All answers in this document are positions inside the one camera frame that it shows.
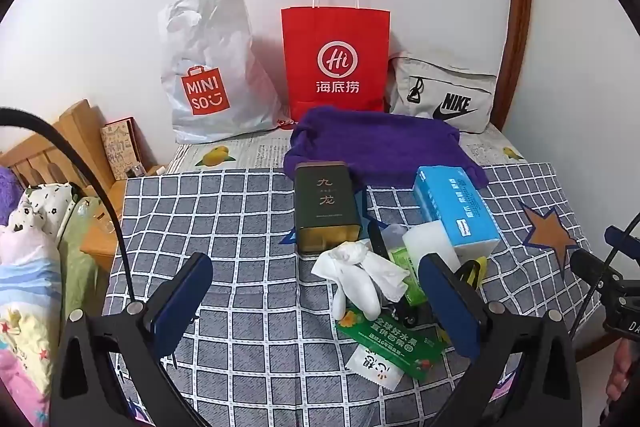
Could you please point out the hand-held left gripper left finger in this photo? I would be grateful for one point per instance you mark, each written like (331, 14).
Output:
(182, 302)

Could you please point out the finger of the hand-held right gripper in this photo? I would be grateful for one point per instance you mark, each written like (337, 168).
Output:
(622, 241)
(592, 269)

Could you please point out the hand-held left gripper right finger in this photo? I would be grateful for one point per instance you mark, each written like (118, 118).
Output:
(450, 307)

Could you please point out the yellow pouch with black stripes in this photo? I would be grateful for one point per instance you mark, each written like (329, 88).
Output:
(472, 272)

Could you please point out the green wet wipes packet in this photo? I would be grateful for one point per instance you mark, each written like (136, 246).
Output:
(412, 287)

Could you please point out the green fruit print packet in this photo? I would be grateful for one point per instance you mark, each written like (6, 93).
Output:
(395, 337)

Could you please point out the white sponge block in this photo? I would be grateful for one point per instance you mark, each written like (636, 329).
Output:
(427, 244)

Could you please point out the white cloth with green trim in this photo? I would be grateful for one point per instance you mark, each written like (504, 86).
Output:
(390, 277)

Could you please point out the white glove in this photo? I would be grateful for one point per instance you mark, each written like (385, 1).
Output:
(357, 289)

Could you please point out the small white sachet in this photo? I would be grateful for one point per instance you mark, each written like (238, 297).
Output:
(372, 369)

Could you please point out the purple towel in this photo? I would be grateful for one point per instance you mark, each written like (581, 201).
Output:
(380, 142)

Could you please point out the person's right hand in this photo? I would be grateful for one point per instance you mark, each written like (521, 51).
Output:
(622, 377)

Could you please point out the small black object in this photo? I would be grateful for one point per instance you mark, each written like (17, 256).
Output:
(412, 312)

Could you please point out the grey checked blanket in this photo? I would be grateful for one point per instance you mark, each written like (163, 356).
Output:
(240, 232)

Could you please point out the wooden bedside table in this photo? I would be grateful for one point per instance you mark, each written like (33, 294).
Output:
(100, 252)

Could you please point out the blue tissue pack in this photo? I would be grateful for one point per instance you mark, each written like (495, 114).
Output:
(455, 202)

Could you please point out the light green cloth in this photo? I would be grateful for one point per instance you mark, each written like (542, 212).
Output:
(75, 267)

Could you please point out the clear glass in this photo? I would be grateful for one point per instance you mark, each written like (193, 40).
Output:
(97, 217)

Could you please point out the pastel printed quilt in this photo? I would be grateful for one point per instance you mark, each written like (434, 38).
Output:
(25, 307)

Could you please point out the dark green tea tin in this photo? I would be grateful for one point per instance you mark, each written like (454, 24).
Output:
(325, 207)

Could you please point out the fruit print bedsheet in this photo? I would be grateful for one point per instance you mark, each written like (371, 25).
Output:
(250, 154)

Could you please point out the patterned book box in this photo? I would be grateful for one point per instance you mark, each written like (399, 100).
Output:
(120, 147)

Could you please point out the white floral pillow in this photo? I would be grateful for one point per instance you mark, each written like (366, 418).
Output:
(40, 207)

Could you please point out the purple plush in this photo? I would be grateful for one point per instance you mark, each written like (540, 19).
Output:
(10, 197)

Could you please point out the wooden headboard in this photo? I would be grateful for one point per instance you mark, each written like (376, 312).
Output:
(65, 132)

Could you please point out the grey canvas bag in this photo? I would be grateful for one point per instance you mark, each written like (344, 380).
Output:
(440, 82)

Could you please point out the white plastic shopping bag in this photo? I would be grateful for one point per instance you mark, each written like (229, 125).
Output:
(220, 57)

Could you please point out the red paper bag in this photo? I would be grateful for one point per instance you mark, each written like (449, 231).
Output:
(335, 57)

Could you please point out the brown curved wooden frame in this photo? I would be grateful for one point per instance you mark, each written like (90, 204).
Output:
(520, 7)

